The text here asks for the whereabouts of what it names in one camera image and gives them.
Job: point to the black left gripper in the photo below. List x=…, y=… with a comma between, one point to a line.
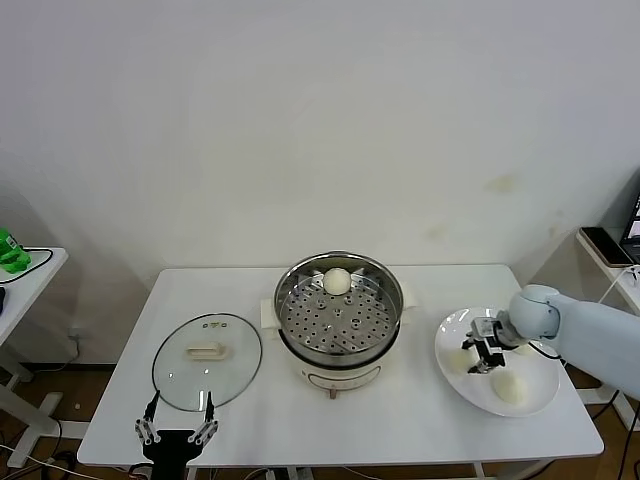
x=169, y=450

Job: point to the white steamed baozi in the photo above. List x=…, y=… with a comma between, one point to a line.
x=526, y=351
x=456, y=361
x=336, y=281
x=509, y=387

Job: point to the green plastic object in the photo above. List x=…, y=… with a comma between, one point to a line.
x=10, y=252

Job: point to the large white round plate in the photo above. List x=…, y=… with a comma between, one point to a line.
x=460, y=325

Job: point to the perforated stainless steel steamer basket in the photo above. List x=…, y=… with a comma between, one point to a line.
x=310, y=325

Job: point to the pale right robot arm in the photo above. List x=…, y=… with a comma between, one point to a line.
x=590, y=330

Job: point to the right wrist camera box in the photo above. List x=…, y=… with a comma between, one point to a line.
x=483, y=328

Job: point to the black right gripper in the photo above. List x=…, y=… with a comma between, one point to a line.
x=492, y=354

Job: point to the black flat tablet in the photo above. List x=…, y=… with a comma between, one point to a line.
x=602, y=245

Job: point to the white side table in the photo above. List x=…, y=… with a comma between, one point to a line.
x=627, y=295
x=30, y=285

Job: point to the white wall outlet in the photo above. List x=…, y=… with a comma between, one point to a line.
x=75, y=334

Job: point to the round glass pot lid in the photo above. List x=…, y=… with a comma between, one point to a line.
x=175, y=360

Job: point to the dark blue flat object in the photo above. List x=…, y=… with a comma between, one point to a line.
x=2, y=300

